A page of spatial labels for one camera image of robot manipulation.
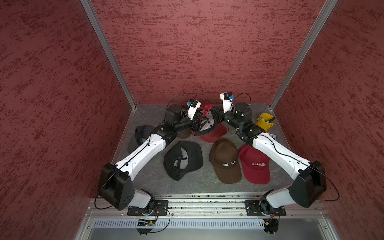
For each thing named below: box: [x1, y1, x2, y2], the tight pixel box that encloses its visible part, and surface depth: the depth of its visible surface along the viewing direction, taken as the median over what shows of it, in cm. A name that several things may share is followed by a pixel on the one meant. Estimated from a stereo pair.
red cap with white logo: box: [238, 144, 271, 185], surface depth 86 cm
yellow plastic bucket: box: [256, 113, 275, 132], surface depth 102 cm
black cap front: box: [163, 141, 204, 181], surface depth 89 cm
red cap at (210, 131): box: [193, 104, 228, 143], surface depth 88 cm
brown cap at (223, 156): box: [209, 138, 242, 184], surface depth 86 cm
